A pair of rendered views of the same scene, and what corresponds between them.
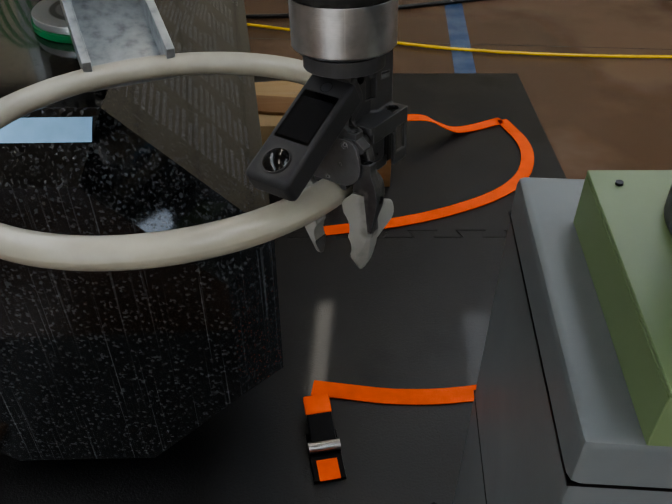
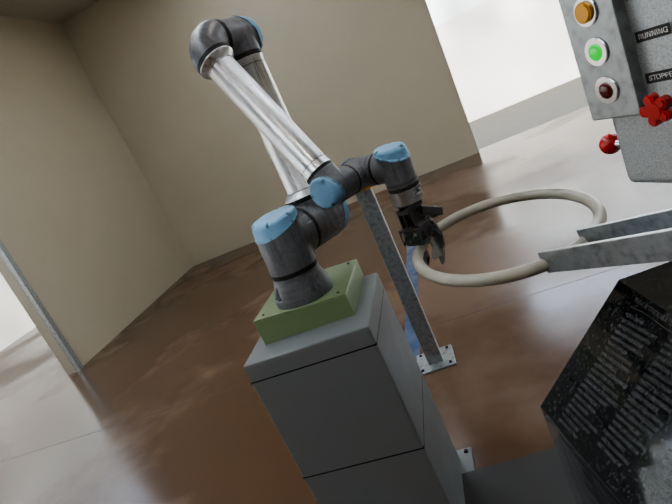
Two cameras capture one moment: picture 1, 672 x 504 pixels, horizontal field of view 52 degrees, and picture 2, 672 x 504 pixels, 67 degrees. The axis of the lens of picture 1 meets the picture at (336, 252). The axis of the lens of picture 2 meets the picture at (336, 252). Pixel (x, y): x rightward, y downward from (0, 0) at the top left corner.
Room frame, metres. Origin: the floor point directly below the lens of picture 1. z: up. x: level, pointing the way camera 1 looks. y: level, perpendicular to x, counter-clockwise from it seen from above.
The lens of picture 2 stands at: (1.97, 0.03, 1.42)
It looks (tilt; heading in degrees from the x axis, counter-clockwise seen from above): 15 degrees down; 192
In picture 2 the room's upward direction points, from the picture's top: 25 degrees counter-clockwise
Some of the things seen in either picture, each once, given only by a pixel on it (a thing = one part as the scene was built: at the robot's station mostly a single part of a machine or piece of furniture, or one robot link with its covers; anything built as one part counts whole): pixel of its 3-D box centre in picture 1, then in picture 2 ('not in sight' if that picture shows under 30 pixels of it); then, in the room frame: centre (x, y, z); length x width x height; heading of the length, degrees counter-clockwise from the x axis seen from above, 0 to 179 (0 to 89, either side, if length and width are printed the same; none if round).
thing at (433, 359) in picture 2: not in sight; (398, 271); (-0.42, -0.22, 0.54); 0.20 x 0.20 x 1.09; 0
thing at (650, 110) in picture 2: not in sight; (664, 104); (1.32, 0.33, 1.26); 0.04 x 0.04 x 0.04; 24
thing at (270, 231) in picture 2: not in sight; (284, 239); (0.51, -0.40, 1.11); 0.17 x 0.15 x 0.18; 146
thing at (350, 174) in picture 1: (350, 111); (415, 222); (0.57, -0.01, 1.03); 0.09 x 0.08 x 0.12; 144
